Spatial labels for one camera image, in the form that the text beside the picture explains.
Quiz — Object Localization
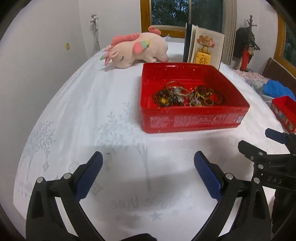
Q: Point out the dark wooden headboard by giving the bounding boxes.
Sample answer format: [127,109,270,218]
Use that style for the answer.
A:
[262,58,295,87]

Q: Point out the wooden framed window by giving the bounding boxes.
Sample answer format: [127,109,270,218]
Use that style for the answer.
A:
[140,0,225,38]

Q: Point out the floral bed quilt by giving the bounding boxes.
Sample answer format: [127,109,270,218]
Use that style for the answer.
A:
[234,70,273,107]

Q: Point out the pink unicorn plush toy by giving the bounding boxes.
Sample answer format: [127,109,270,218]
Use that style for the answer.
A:
[100,26,169,69]

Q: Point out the brown beaded necklace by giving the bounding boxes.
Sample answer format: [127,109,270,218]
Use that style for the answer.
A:
[151,89,176,108]

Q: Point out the red tin lid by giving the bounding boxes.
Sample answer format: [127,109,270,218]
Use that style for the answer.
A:
[271,96,296,133]

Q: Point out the white embroidered tablecloth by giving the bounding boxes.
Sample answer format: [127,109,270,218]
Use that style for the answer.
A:
[13,54,287,240]

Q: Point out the coat rack with clothes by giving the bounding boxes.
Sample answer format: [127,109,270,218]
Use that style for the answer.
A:
[233,15,260,72]

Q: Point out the brown red ring bangle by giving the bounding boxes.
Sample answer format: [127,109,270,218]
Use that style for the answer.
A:
[204,97,214,106]

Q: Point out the open standing book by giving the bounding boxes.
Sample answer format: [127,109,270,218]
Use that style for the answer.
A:
[183,24,224,70]

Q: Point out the wall shower fixture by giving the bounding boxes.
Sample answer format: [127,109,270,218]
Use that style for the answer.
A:
[90,14,100,56]

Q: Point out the red tin box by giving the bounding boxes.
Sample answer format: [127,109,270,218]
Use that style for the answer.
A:
[140,63,250,133]

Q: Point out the silver bangle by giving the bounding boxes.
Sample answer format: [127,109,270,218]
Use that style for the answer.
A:
[165,81,190,97]

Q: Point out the blue knitted cloth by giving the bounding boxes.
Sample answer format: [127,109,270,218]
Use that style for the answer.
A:
[262,79,295,101]

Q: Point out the beige curtain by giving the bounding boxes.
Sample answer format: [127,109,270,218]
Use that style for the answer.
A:
[221,0,237,65]

